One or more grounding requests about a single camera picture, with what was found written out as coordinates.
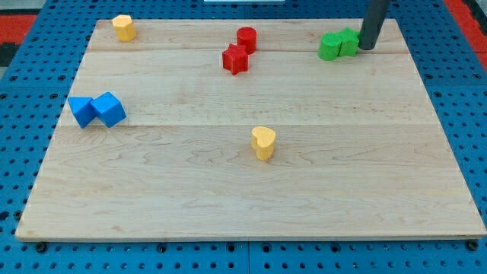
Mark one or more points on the blue triangle block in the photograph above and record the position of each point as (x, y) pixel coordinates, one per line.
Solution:
(82, 110)

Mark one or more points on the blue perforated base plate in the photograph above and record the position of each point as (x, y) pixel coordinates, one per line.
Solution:
(36, 84)

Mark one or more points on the yellow hexagon block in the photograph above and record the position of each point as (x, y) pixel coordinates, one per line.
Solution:
(124, 27)

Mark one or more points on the wooden board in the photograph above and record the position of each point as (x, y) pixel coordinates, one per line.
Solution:
(360, 154)

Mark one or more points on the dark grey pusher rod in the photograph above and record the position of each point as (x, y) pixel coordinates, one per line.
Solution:
(372, 23)

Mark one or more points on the red star block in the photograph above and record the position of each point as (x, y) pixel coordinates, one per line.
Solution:
(235, 59)

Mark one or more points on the green cylinder block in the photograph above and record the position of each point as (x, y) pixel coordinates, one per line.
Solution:
(330, 45)

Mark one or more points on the green star block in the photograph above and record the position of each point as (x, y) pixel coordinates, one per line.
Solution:
(350, 41)

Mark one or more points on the yellow heart block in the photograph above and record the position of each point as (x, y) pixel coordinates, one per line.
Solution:
(263, 142)

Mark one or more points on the red cylinder block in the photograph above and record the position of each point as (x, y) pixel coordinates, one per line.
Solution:
(247, 36)

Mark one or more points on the blue cube block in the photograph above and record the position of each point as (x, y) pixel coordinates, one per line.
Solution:
(108, 109)

